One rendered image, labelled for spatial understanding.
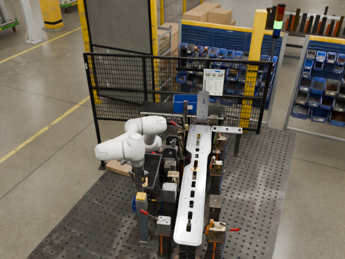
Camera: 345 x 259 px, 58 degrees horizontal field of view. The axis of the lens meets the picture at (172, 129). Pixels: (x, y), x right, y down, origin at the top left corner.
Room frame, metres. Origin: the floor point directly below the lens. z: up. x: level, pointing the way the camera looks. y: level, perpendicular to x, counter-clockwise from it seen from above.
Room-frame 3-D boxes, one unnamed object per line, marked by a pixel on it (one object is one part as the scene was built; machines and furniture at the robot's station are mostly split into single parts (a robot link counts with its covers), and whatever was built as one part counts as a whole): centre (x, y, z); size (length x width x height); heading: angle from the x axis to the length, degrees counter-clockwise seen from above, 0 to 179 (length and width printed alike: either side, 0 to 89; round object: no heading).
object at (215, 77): (2.92, -0.42, 1.30); 0.23 x 0.02 x 0.31; 82
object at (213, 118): (2.64, -0.41, 0.88); 0.08 x 0.08 x 0.36; 82
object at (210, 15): (6.96, -0.83, 0.52); 1.20 x 0.80 x 1.05; 153
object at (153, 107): (2.84, -0.11, 1.02); 0.90 x 0.22 x 0.03; 82
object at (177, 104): (2.83, -0.16, 1.10); 0.30 x 0.17 x 0.13; 88
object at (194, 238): (1.90, -0.19, 1.00); 1.38 x 0.22 x 0.02; 172
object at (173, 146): (2.05, 0.00, 0.94); 0.18 x 0.13 x 0.49; 172
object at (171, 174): (1.78, -0.01, 0.89); 0.13 x 0.11 x 0.38; 82
